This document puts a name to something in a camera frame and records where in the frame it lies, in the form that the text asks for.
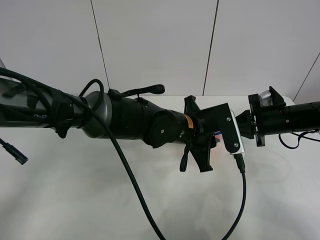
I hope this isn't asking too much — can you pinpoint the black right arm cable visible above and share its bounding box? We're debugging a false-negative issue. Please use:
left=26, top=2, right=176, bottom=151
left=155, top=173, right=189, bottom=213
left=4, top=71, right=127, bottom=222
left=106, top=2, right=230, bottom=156
left=278, top=129, right=320, bottom=150

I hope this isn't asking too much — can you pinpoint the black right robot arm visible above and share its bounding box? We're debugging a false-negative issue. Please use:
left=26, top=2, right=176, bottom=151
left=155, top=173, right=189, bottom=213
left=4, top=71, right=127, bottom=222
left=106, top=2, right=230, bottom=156
left=236, top=86, right=320, bottom=147

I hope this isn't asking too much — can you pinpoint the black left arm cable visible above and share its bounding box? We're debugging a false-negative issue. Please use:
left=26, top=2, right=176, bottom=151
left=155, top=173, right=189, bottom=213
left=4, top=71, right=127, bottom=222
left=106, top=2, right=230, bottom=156
left=0, top=66, right=247, bottom=240

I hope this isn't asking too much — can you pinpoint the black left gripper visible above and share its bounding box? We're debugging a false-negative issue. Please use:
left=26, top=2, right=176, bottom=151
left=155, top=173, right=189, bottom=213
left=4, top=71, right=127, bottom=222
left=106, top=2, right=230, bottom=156
left=184, top=95, right=237, bottom=173

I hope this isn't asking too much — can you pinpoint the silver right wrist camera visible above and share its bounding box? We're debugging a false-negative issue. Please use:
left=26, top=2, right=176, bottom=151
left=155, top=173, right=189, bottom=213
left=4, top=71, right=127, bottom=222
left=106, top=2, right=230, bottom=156
left=259, top=90, right=273, bottom=107

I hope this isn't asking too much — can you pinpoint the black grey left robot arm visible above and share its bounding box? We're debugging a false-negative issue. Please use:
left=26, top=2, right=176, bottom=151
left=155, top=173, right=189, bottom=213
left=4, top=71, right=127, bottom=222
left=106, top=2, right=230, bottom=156
left=0, top=79, right=241, bottom=172

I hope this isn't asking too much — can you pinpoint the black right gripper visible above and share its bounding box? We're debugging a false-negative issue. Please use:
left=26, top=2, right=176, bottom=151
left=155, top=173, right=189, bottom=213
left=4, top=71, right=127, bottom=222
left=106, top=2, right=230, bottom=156
left=236, top=86, right=286, bottom=147

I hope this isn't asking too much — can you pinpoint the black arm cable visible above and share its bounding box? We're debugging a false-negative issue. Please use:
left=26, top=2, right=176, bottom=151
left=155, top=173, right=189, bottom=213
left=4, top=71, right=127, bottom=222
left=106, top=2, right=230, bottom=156
left=0, top=66, right=247, bottom=240
left=278, top=129, right=320, bottom=150

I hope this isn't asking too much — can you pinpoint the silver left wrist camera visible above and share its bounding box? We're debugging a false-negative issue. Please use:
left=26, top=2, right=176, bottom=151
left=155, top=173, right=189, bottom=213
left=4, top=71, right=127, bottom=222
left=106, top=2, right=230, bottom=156
left=230, top=110, right=246, bottom=157

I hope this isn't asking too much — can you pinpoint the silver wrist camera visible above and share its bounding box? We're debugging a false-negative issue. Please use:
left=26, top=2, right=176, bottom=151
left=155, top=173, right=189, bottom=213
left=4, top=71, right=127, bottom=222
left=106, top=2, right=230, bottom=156
left=230, top=110, right=246, bottom=157
left=259, top=90, right=273, bottom=107

